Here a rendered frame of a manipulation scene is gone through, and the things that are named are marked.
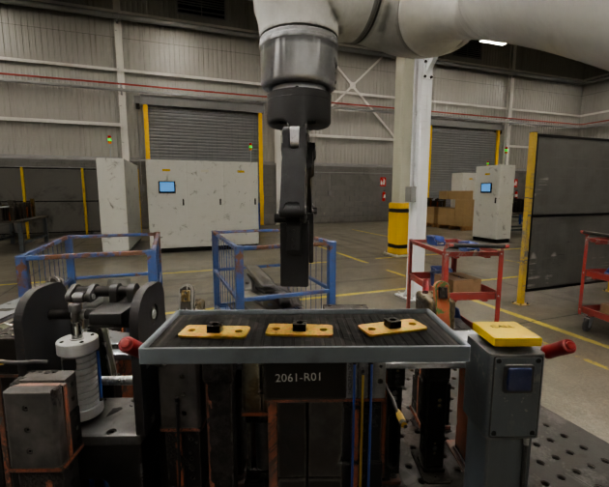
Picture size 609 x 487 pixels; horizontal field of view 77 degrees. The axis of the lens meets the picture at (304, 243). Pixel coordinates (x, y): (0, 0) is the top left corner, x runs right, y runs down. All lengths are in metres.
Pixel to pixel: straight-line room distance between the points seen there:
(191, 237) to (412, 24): 8.46
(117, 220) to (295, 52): 8.41
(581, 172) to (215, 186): 6.64
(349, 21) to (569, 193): 5.27
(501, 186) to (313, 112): 10.59
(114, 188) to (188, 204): 1.47
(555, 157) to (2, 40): 15.17
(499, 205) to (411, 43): 10.50
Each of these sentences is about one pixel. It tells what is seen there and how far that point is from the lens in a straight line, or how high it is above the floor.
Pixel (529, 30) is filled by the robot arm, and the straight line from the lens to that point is 0.20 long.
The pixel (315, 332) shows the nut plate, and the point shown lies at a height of 1.16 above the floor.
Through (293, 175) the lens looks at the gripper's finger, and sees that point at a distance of 0.38.
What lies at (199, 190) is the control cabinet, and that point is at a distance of 8.79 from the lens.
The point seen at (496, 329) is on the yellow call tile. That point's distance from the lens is 0.56.
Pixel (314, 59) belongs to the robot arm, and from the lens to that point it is 0.45.
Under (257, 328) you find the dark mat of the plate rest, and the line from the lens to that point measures 0.51.
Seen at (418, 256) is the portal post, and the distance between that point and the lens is 4.90.
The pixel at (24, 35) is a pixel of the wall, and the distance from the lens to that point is 16.14.
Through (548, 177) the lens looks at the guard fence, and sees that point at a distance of 5.36.
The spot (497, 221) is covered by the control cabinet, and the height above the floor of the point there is 0.56.
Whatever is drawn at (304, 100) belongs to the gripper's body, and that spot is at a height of 1.43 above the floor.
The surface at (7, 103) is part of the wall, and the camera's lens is 15.80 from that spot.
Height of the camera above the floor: 1.34
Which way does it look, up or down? 8 degrees down
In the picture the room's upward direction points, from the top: straight up
